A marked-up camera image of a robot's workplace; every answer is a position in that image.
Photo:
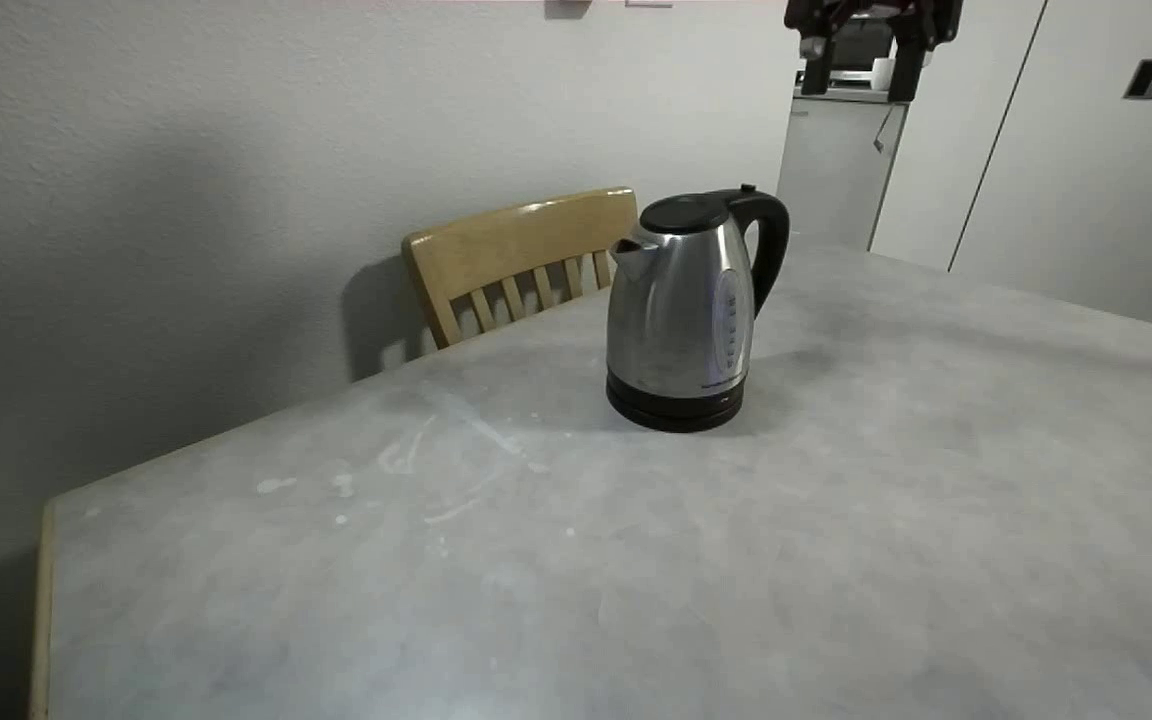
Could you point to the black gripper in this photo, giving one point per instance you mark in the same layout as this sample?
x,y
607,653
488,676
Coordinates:
x,y
871,14

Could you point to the stainless steel electric kettle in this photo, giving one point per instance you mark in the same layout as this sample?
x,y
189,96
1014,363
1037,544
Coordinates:
x,y
669,320

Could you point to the wooden chair with short slats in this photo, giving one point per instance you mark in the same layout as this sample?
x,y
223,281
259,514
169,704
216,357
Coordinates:
x,y
508,241

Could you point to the dark rectangular wall plate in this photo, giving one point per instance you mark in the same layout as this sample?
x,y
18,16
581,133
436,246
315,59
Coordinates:
x,y
1144,76

